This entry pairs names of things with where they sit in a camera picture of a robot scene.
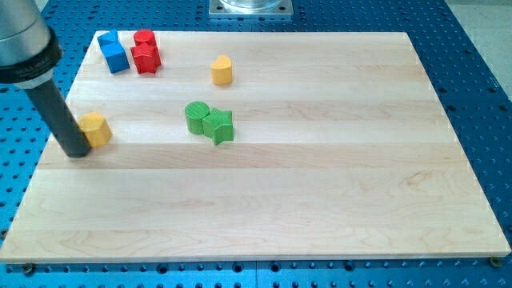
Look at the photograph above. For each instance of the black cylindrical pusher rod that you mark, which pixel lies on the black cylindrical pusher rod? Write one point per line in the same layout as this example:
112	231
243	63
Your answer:
51	105

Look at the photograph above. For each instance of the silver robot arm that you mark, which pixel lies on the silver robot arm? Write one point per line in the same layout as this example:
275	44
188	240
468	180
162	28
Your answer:
29	53

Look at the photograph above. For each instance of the yellow hexagon block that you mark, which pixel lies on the yellow hexagon block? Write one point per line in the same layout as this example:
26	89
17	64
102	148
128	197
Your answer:
95	128

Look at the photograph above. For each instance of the yellow heart block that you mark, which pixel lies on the yellow heart block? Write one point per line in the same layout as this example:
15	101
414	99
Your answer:
221	70

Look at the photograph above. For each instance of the blue cube block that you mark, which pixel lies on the blue cube block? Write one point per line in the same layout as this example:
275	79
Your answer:
115	56

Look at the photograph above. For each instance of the blue triangle block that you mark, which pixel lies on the blue triangle block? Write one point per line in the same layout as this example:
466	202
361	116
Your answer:
107	38

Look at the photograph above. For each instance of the red star block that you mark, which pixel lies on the red star block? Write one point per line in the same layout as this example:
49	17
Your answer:
146	58

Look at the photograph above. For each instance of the red cylinder block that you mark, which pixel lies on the red cylinder block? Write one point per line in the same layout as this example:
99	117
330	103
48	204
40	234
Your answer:
144	37

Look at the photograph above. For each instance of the green cylinder block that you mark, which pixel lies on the green cylinder block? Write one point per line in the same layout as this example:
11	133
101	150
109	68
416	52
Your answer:
195	112

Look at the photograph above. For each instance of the left board clamp screw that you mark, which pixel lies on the left board clamp screw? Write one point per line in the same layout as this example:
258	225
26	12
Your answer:
28	269

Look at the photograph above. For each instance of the green star block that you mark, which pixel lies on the green star block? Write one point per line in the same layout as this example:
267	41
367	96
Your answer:
218	126

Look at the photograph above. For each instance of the light wooden board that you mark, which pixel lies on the light wooden board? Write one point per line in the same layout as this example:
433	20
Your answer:
341	150

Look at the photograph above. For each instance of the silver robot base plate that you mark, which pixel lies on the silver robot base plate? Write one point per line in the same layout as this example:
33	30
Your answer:
250	7

